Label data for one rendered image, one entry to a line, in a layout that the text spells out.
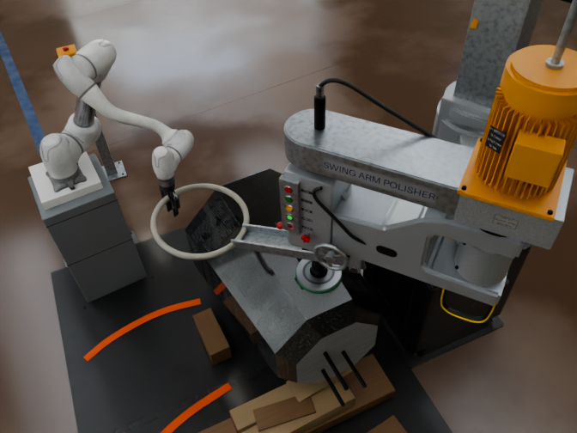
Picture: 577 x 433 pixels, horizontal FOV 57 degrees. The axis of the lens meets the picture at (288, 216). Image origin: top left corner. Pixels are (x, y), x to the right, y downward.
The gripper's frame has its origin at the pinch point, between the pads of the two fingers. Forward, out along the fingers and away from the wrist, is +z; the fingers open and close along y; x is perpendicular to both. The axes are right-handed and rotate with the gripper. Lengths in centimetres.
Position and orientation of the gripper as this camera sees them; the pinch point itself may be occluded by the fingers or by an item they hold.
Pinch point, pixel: (172, 209)
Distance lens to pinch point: 290.9
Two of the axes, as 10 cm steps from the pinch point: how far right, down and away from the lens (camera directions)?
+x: 6.6, -5.6, 5.1
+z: -0.3, 6.5, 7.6
